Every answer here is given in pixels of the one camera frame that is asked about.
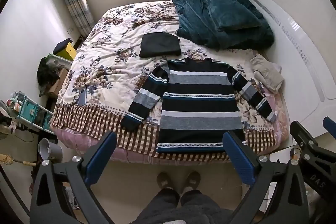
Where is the black folded garment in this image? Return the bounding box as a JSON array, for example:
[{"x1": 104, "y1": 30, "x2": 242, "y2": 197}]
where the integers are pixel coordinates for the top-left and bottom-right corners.
[{"x1": 139, "y1": 32, "x2": 181, "y2": 58}]

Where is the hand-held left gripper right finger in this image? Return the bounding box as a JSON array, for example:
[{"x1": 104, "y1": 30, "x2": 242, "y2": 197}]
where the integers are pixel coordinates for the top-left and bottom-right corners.
[{"x1": 222, "y1": 131, "x2": 309, "y2": 224}]

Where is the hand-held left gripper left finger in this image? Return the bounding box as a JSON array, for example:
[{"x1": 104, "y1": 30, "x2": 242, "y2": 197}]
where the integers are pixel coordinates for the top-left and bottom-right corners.
[{"x1": 30, "y1": 131, "x2": 118, "y2": 224}]

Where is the teal storage rack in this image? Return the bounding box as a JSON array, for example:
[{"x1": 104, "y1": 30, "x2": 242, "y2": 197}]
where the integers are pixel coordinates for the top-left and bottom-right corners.
[{"x1": 9, "y1": 91, "x2": 54, "y2": 135}]

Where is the teal plush blanket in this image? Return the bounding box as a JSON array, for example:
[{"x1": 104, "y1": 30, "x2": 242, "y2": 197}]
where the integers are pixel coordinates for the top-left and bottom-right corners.
[{"x1": 172, "y1": 0, "x2": 275, "y2": 50}]

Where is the cardboard box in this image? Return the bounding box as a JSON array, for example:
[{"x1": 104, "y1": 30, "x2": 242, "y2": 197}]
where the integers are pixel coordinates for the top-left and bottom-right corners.
[{"x1": 47, "y1": 68, "x2": 69, "y2": 97}]

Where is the bed with floral cover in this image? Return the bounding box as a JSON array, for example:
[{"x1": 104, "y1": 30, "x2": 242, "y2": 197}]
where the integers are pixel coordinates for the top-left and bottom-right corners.
[{"x1": 50, "y1": 0, "x2": 289, "y2": 161}]

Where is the pink checked bed sheet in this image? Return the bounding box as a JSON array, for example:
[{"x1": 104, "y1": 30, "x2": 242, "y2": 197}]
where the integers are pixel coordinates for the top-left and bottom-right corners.
[{"x1": 50, "y1": 93, "x2": 289, "y2": 163}]

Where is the beige garment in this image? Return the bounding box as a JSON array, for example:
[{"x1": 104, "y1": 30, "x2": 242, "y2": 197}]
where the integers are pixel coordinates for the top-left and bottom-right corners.
[{"x1": 249, "y1": 49, "x2": 285, "y2": 94}]

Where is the person's leg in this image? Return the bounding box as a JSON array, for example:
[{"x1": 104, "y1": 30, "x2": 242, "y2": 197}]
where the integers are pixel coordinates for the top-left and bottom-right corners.
[
  {"x1": 180, "y1": 189, "x2": 234, "y2": 224},
  {"x1": 135, "y1": 187, "x2": 181, "y2": 224}
]

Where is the yellow box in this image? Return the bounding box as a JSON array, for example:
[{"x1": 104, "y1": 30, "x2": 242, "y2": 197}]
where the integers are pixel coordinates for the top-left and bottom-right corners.
[{"x1": 58, "y1": 42, "x2": 77, "y2": 61}]

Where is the striped knit sweater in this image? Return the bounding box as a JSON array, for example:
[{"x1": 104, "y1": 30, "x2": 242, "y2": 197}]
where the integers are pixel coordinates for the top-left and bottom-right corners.
[{"x1": 120, "y1": 57, "x2": 277, "y2": 153}]

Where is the brown slipper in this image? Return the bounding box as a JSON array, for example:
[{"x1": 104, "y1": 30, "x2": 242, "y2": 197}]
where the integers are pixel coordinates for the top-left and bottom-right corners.
[
  {"x1": 182, "y1": 171, "x2": 202, "y2": 193},
  {"x1": 157, "y1": 172, "x2": 177, "y2": 191}
]

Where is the person's left leg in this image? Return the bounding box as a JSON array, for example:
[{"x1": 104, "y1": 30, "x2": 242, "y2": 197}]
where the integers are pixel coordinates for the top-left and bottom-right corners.
[{"x1": 135, "y1": 187, "x2": 181, "y2": 224}]

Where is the black hat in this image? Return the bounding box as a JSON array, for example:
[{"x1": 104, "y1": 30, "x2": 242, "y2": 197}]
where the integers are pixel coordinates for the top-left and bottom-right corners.
[{"x1": 52, "y1": 38, "x2": 72, "y2": 54}]

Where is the grey waste bin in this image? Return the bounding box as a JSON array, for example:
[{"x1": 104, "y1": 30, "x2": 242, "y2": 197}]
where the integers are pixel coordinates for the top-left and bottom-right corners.
[{"x1": 38, "y1": 138, "x2": 63, "y2": 164}]

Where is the person's right leg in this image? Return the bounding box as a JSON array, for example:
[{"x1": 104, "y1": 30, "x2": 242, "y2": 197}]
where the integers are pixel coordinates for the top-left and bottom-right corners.
[{"x1": 180, "y1": 189, "x2": 234, "y2": 224}]

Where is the white plastic container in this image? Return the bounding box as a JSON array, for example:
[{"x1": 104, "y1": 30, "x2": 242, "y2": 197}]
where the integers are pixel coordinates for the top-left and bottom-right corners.
[{"x1": 47, "y1": 55, "x2": 72, "y2": 67}]

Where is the teal plush pillow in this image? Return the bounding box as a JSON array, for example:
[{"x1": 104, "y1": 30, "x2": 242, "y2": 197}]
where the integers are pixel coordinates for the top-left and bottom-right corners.
[{"x1": 197, "y1": 0, "x2": 262, "y2": 31}]

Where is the white bed headboard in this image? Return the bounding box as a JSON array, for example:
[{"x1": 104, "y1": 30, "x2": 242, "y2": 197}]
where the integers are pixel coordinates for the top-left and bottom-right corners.
[{"x1": 241, "y1": 0, "x2": 336, "y2": 122}]

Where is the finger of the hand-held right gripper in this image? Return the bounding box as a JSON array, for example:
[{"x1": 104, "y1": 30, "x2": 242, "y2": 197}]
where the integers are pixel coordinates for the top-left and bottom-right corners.
[
  {"x1": 322, "y1": 116, "x2": 336, "y2": 135},
  {"x1": 289, "y1": 121, "x2": 336, "y2": 159}
]

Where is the dark bag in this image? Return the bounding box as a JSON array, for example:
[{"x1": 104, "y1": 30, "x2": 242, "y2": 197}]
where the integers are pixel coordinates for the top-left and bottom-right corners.
[{"x1": 37, "y1": 57, "x2": 61, "y2": 86}]

